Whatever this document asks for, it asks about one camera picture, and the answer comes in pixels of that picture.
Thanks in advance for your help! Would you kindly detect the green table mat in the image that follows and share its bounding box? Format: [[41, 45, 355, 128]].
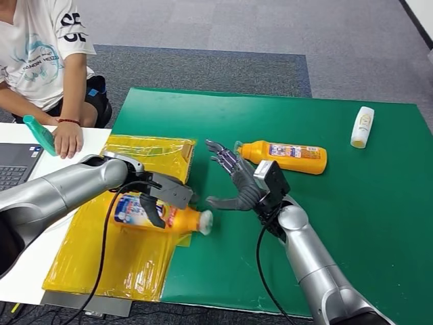
[[112, 87, 433, 325]]

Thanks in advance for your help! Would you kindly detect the grey board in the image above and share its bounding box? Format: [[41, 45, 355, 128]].
[[40, 290, 134, 318]]

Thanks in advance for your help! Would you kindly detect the small white bottle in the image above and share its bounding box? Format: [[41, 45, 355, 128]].
[[350, 106, 376, 150]]

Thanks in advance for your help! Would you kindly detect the person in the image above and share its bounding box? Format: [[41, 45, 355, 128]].
[[0, 0, 113, 129]]

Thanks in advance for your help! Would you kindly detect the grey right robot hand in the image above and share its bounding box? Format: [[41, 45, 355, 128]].
[[205, 139, 268, 212]]

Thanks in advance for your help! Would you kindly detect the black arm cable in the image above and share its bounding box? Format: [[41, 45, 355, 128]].
[[63, 180, 151, 325], [255, 221, 296, 325]]

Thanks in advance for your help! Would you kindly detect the dark grey laptop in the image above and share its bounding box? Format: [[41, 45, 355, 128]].
[[0, 143, 45, 192]]

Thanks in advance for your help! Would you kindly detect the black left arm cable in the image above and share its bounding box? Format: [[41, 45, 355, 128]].
[[63, 180, 151, 325]]

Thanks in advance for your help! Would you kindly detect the person's left hand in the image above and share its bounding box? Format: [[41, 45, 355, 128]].
[[52, 122, 84, 160]]

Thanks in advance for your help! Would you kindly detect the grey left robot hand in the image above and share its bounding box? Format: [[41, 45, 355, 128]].
[[139, 172, 201, 230]]

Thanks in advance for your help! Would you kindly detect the teal plastic bottle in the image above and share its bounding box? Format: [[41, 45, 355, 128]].
[[23, 115, 58, 157]]

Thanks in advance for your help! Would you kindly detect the yellow plastic bag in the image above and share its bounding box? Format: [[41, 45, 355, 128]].
[[42, 134, 198, 302]]

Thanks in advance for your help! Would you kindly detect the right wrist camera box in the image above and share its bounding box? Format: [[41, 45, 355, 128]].
[[253, 159, 291, 212]]

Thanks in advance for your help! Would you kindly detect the orange bottle with cap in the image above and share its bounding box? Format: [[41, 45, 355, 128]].
[[112, 192, 214, 237], [233, 139, 328, 176]]

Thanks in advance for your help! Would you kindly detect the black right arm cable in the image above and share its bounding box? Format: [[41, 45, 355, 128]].
[[255, 221, 296, 325]]

